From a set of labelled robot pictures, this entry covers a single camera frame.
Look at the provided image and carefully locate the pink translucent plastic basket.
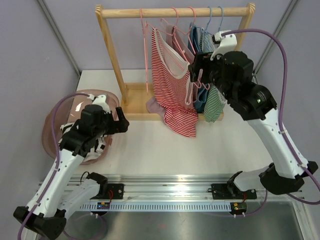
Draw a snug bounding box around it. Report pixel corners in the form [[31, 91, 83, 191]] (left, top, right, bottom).
[[41, 89, 120, 163]]

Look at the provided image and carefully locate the red white striped tank top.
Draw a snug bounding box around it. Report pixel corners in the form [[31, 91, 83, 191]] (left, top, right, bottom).
[[151, 28, 198, 138]]

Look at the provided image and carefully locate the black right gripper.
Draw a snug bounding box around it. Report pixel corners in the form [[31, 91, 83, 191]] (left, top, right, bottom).
[[188, 52, 235, 102]]

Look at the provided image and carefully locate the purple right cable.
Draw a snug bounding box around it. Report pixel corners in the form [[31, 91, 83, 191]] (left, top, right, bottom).
[[221, 28, 320, 205]]

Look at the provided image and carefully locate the slotted white cable duct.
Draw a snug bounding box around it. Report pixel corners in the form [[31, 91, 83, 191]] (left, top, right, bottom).
[[79, 201, 231, 212]]

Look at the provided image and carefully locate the aluminium frame post right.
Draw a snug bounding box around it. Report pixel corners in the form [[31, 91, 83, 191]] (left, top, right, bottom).
[[253, 0, 300, 75]]

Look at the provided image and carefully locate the aluminium mounting rail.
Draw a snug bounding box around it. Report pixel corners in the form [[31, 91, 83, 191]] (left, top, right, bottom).
[[37, 173, 303, 203]]

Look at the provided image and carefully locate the blue wire hanger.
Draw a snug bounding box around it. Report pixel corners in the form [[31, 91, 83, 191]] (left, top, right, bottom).
[[203, 6, 225, 34], [199, 6, 215, 53]]

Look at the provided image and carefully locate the aluminium frame post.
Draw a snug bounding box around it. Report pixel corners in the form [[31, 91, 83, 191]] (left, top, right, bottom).
[[35, 0, 82, 78], [253, 0, 300, 75]]

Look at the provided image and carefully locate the black white striped tank top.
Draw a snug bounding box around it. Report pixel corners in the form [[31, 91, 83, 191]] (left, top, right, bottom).
[[60, 122, 113, 165]]

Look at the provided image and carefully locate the aluminium frame post left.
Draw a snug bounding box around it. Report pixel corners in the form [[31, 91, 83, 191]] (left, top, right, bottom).
[[35, 0, 82, 78]]

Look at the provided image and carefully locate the wooden clothes rack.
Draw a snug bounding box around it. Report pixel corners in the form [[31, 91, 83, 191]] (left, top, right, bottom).
[[95, 2, 256, 121]]

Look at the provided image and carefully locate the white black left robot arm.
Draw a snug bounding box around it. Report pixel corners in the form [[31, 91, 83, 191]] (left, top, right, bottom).
[[13, 104, 130, 240]]

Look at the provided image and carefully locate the green white striped tank top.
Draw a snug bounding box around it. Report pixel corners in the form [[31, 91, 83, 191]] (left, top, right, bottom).
[[199, 29, 226, 123]]

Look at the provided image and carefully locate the mauve pink tank top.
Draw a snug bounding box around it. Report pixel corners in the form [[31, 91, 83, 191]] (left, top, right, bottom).
[[146, 24, 195, 118]]

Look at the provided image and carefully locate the blue tank top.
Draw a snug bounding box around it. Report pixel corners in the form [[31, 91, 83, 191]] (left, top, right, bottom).
[[187, 22, 210, 114]]

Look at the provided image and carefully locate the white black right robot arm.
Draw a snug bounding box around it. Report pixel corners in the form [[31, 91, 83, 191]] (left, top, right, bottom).
[[188, 51, 318, 198]]

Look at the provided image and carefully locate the pink wire hanger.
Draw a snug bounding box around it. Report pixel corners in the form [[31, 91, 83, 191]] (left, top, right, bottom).
[[145, 7, 203, 89], [160, 6, 211, 91], [139, 8, 149, 94]]

